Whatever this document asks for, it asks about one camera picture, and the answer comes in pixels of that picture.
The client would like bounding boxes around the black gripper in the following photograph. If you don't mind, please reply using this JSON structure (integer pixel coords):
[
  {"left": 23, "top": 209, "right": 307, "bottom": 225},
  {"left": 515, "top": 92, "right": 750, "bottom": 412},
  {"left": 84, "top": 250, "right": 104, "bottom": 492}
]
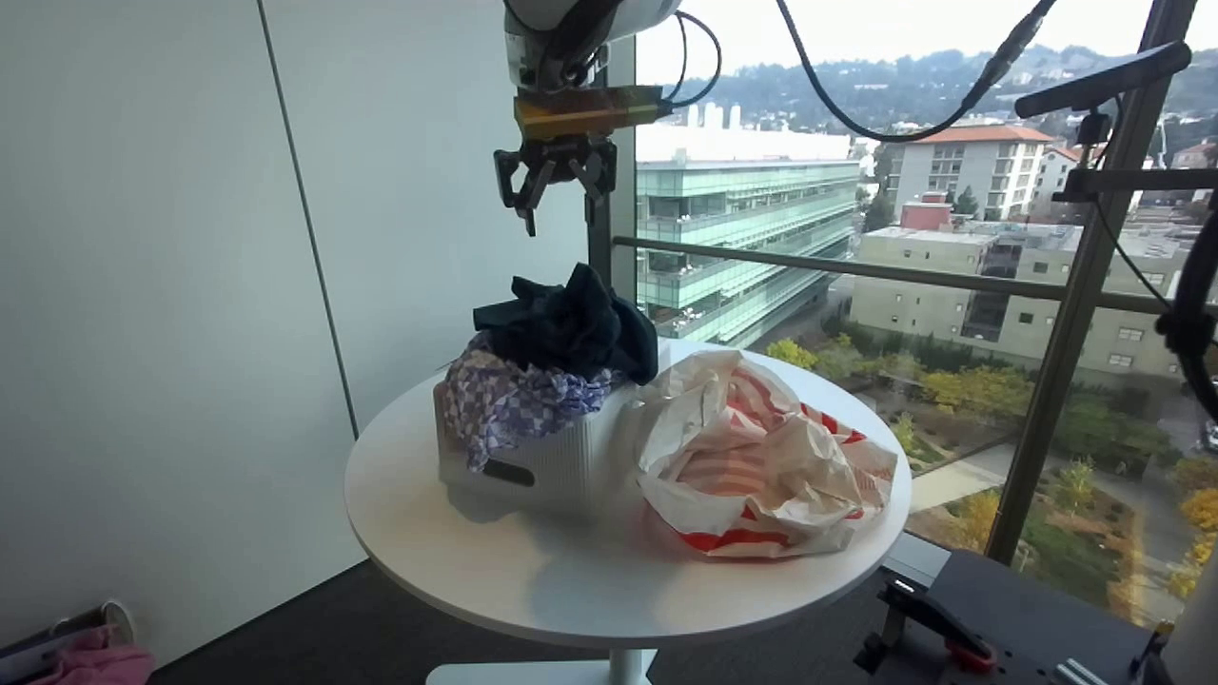
[{"left": 496, "top": 33, "right": 671, "bottom": 231}]

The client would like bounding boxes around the dark navy clothing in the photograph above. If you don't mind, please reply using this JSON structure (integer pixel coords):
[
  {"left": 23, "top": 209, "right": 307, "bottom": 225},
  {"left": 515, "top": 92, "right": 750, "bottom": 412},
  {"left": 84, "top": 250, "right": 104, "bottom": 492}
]
[{"left": 472, "top": 263, "right": 658, "bottom": 385}]

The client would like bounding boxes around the blue white checkered cloth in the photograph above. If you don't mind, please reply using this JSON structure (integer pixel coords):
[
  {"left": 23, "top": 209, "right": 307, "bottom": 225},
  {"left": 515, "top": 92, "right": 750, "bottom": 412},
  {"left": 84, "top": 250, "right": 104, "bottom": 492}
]
[{"left": 438, "top": 337, "right": 620, "bottom": 468}]

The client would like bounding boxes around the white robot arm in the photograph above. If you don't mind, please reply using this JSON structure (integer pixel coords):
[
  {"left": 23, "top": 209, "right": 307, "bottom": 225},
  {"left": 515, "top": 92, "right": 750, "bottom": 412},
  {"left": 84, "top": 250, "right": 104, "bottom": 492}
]
[{"left": 496, "top": 0, "right": 681, "bottom": 231}]

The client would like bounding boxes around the white red plastic carrier bag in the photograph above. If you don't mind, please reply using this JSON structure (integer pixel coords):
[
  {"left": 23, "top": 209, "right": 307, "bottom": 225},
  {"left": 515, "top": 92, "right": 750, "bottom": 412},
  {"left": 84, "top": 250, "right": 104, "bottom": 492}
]
[{"left": 637, "top": 350, "right": 899, "bottom": 558}]

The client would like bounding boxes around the pink bag on floor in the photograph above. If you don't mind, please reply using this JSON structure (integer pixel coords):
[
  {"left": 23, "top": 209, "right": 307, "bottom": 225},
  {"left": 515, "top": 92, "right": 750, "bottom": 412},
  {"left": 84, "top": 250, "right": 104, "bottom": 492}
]
[{"left": 30, "top": 629, "right": 151, "bottom": 685}]

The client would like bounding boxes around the white plastic storage box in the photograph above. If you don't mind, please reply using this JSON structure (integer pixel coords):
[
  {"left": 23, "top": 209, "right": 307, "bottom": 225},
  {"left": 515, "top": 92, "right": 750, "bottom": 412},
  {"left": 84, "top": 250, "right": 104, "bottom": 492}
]
[{"left": 435, "top": 385, "right": 649, "bottom": 521}]

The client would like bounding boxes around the white round table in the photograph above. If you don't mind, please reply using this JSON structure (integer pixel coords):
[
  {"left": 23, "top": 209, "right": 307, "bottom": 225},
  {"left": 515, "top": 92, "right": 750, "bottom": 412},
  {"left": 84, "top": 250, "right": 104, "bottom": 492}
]
[{"left": 347, "top": 361, "right": 913, "bottom": 685}]

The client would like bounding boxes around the black red clamp tool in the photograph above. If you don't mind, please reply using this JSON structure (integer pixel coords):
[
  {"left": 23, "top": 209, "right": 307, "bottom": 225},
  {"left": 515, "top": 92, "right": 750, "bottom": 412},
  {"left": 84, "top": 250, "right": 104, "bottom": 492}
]
[{"left": 854, "top": 577, "right": 1000, "bottom": 685}]

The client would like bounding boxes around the black metal tripod frame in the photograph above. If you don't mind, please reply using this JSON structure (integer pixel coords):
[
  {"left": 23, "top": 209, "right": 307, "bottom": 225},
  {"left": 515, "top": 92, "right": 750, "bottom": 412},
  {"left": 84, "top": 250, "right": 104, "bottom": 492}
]
[{"left": 986, "top": 0, "right": 1210, "bottom": 564}]

